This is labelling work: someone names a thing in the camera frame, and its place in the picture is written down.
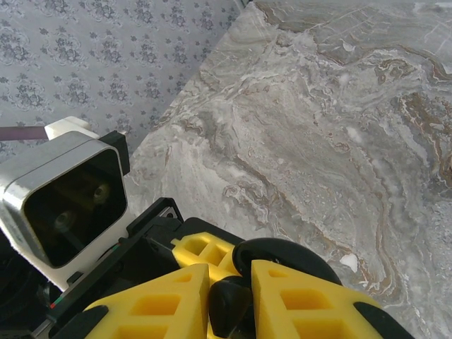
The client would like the black earbud charging case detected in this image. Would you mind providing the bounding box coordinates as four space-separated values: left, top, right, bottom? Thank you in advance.
210 238 343 338

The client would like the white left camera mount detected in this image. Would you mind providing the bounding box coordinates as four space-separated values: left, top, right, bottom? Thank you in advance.
0 116 137 294

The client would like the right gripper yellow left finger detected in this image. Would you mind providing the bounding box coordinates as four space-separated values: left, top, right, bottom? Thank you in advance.
83 263 211 339

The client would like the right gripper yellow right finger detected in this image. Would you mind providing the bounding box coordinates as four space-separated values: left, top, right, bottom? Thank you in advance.
250 260 415 339

